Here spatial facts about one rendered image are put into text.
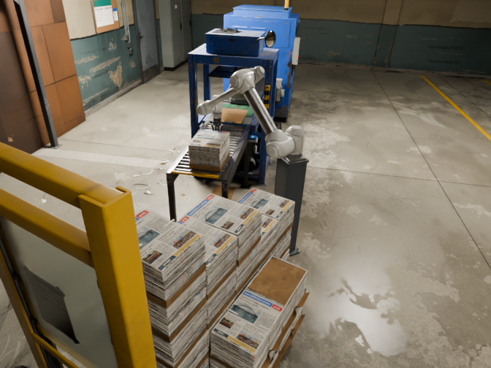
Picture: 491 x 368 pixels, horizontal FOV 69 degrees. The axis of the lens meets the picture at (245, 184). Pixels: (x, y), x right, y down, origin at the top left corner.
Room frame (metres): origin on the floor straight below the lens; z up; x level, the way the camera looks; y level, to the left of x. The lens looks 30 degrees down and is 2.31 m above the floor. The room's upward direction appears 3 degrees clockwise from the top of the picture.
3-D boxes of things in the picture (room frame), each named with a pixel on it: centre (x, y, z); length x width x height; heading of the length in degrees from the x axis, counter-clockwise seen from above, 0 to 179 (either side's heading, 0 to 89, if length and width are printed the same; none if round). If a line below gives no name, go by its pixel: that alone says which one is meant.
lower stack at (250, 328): (1.55, -0.14, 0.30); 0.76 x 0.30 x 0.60; 151
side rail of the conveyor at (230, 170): (3.31, 0.08, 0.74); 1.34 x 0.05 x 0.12; 172
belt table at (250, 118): (4.35, 0.18, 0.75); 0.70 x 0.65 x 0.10; 172
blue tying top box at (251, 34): (4.35, 0.18, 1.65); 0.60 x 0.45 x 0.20; 82
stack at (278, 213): (1.89, 0.05, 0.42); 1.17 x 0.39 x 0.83; 151
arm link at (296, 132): (2.72, -0.38, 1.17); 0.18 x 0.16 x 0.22; 141
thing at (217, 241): (1.52, 0.26, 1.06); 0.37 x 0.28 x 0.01; 61
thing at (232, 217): (1.77, 0.13, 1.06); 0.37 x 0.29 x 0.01; 62
